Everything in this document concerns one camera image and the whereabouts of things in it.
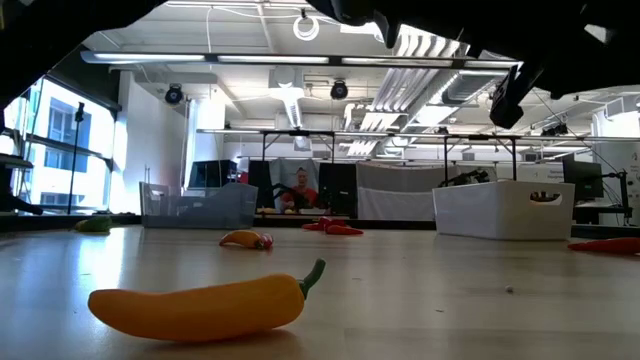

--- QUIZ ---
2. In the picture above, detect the green toy pepper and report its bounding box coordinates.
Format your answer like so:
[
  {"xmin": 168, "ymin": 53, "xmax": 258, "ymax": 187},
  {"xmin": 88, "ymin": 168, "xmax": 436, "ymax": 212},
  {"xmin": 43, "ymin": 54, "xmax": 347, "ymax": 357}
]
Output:
[{"xmin": 79, "ymin": 215, "xmax": 114, "ymax": 234}]

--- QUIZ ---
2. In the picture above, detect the grey translucent plastic basket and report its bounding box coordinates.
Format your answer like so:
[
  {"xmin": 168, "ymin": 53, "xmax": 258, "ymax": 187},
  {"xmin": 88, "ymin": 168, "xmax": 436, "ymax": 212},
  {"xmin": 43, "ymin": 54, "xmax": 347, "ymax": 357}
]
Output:
[{"xmin": 138, "ymin": 181, "xmax": 260, "ymax": 230}]

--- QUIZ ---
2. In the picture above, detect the black tripod stand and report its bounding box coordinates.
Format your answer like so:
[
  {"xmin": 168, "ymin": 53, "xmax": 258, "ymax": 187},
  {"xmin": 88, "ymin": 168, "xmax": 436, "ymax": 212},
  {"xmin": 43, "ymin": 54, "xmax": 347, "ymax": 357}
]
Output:
[{"xmin": 67, "ymin": 102, "xmax": 86, "ymax": 216}]

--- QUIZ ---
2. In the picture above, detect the person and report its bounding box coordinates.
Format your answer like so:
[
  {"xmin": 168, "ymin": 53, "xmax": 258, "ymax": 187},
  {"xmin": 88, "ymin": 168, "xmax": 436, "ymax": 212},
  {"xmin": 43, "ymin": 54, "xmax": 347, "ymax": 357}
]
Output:
[{"xmin": 279, "ymin": 167, "xmax": 321, "ymax": 211}]

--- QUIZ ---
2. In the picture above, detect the white cloth partition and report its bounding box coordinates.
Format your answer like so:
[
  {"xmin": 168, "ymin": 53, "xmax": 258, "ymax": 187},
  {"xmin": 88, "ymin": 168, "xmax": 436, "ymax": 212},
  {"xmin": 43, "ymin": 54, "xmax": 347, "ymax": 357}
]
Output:
[{"xmin": 356, "ymin": 162, "xmax": 449, "ymax": 221}]

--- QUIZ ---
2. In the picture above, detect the grey backdrop cloth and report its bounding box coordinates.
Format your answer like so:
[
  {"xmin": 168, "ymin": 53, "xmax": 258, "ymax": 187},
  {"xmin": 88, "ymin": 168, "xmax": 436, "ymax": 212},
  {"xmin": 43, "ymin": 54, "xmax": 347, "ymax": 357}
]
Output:
[{"xmin": 269, "ymin": 158, "xmax": 321, "ymax": 201}]

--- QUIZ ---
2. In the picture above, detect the round black ceiling camera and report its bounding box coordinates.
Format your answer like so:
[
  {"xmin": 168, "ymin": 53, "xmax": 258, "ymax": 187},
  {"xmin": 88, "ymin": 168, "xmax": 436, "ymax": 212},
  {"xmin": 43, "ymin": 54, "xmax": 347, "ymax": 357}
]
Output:
[
  {"xmin": 329, "ymin": 79, "xmax": 350, "ymax": 101},
  {"xmin": 163, "ymin": 83, "xmax": 184, "ymax": 106}
]

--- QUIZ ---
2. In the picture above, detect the white plastic basket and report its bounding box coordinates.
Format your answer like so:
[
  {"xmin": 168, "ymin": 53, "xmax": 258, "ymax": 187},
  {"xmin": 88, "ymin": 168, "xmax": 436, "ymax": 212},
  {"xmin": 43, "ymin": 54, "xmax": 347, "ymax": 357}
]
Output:
[{"xmin": 432, "ymin": 179, "xmax": 576, "ymax": 241}]

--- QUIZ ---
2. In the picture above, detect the yellow-orange toy chili pepper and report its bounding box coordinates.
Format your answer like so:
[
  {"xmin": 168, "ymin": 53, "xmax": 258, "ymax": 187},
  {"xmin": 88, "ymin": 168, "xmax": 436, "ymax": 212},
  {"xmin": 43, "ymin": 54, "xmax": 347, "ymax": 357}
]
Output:
[{"xmin": 218, "ymin": 229, "xmax": 264, "ymax": 250}]

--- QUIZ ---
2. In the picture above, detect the black metal table frame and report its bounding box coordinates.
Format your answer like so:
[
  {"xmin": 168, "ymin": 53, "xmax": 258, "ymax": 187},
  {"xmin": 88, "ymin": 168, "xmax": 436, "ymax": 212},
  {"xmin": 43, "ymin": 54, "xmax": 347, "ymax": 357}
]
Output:
[{"xmin": 0, "ymin": 213, "xmax": 640, "ymax": 240}]

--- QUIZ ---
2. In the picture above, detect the silver ventilation duct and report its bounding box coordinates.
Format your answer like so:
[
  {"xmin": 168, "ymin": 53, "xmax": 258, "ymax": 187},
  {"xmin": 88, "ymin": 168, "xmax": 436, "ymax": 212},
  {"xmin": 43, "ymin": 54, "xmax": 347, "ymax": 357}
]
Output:
[{"xmin": 442, "ymin": 72, "xmax": 501, "ymax": 106}]

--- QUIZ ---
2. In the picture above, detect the white cable coil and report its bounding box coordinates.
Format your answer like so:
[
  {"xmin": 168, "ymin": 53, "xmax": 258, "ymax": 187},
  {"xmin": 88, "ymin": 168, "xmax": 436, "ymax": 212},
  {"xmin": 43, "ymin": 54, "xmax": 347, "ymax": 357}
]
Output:
[{"xmin": 292, "ymin": 14, "xmax": 321, "ymax": 42}]

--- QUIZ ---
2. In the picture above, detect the black desk monitor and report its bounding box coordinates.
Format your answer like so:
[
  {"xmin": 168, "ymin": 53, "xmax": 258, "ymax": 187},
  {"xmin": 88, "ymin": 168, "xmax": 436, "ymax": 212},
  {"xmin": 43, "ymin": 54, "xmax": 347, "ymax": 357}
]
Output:
[{"xmin": 562, "ymin": 153, "xmax": 605, "ymax": 201}]

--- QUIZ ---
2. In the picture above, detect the black background monitor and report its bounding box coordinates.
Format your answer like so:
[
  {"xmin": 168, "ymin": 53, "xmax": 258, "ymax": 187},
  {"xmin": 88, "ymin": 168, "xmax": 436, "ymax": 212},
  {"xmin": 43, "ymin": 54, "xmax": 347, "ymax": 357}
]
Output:
[{"xmin": 187, "ymin": 159, "xmax": 239, "ymax": 190}]

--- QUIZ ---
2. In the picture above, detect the long ceiling light bar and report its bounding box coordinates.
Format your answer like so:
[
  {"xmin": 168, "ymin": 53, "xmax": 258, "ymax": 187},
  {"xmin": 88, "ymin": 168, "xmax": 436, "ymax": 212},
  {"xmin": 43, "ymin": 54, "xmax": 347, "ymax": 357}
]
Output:
[{"xmin": 79, "ymin": 49, "xmax": 521, "ymax": 70}]

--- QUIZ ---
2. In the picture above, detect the orange chili with green stem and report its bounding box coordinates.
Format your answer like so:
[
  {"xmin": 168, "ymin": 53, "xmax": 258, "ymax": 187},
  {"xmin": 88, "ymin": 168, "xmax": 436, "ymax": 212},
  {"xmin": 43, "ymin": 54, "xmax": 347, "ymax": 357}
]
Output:
[{"xmin": 87, "ymin": 258, "xmax": 327, "ymax": 344}]

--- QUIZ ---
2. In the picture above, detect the black standing panel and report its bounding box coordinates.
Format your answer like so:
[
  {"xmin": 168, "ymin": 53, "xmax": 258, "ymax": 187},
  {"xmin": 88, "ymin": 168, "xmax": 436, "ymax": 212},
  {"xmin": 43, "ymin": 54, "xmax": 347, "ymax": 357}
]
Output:
[
  {"xmin": 318, "ymin": 162, "xmax": 359, "ymax": 217},
  {"xmin": 248, "ymin": 160, "xmax": 275, "ymax": 209}
]

